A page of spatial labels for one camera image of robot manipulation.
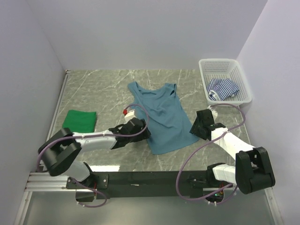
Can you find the blue tank top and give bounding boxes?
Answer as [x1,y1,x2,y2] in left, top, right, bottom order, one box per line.
[127,82,199,155]

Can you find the green tank top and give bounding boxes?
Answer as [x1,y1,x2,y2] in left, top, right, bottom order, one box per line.
[62,110,97,133]

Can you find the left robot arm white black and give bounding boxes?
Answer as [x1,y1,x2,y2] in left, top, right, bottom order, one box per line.
[37,117,151,188]

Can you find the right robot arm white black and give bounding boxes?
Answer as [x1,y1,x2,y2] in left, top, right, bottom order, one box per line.
[190,109,276,194]

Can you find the striped tank top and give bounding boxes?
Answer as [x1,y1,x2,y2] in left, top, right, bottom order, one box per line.
[206,78,240,101]

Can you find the white plastic basket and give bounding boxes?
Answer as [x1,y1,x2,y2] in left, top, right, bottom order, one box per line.
[199,59,252,106]

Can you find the black base beam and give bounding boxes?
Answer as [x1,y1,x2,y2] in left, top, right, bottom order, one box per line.
[66,171,228,203]

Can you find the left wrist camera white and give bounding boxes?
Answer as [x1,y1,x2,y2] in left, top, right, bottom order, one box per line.
[123,109,136,122]

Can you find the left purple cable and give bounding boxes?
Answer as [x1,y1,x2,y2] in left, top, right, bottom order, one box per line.
[36,103,150,208]

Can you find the purple cable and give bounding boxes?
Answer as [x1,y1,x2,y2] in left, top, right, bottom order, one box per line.
[175,104,247,201]
[36,103,150,208]

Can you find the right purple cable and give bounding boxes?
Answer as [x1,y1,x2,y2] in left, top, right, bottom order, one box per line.
[175,104,247,201]

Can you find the aluminium rail frame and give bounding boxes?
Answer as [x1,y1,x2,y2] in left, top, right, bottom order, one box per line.
[15,69,283,225]

